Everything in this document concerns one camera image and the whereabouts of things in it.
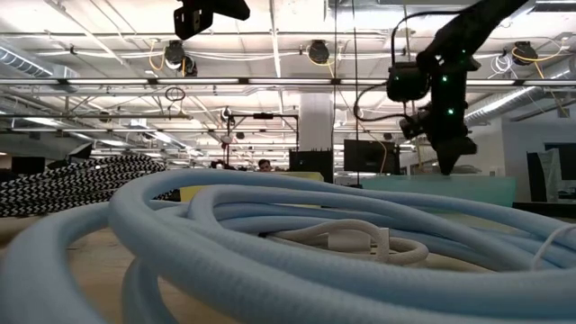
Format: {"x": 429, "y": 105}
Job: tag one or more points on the small black monitor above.
{"x": 28, "y": 165}

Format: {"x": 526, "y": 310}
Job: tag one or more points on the black tilted panel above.
{"x": 81, "y": 150}

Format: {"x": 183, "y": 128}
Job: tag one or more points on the black background rig frame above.
{"x": 265, "y": 115}

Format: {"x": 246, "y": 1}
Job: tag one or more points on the teal plastic bin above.
{"x": 472, "y": 191}

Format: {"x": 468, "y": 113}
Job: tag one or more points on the silver ventilation duct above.
{"x": 504, "y": 103}
{"x": 22, "y": 63}

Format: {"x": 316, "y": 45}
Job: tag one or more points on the black cabinet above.
{"x": 310, "y": 164}

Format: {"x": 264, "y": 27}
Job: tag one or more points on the yellow plastic bin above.
{"x": 193, "y": 193}

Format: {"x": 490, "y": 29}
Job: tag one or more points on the person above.
{"x": 265, "y": 165}

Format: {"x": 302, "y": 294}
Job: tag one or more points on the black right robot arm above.
{"x": 472, "y": 27}

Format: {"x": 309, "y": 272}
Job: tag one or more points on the long ceiling light rail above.
{"x": 198, "y": 81}

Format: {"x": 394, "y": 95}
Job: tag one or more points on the white pillar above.
{"x": 315, "y": 121}

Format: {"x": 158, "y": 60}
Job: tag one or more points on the black standing panel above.
{"x": 536, "y": 177}

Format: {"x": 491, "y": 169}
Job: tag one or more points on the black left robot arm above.
{"x": 229, "y": 9}

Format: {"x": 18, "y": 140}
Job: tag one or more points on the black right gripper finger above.
{"x": 450, "y": 163}

